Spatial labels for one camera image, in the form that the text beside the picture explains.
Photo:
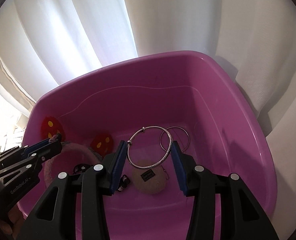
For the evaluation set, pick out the beige fluffy round pouch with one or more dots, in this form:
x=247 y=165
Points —
x=149 y=181

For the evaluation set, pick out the person's left hand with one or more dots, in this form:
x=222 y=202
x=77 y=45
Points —
x=13 y=225

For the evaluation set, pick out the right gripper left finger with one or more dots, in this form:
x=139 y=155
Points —
x=54 y=215

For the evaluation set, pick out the purple plastic basket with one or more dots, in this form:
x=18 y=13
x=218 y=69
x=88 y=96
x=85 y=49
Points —
x=135 y=101

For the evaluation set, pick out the pink fluffy strawberry headband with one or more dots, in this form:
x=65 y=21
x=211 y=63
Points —
x=74 y=158

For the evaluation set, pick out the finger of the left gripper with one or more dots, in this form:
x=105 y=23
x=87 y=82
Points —
x=47 y=148
x=34 y=160

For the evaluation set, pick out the black polka dot bow clip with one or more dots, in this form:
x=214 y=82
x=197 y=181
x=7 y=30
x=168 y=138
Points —
x=124 y=181

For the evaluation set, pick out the white curtain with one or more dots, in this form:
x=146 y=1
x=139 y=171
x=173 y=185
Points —
x=44 y=43

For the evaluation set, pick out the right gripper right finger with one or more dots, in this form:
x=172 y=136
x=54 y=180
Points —
x=242 y=216

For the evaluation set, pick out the thin silver bangle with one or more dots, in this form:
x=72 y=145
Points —
x=179 y=134

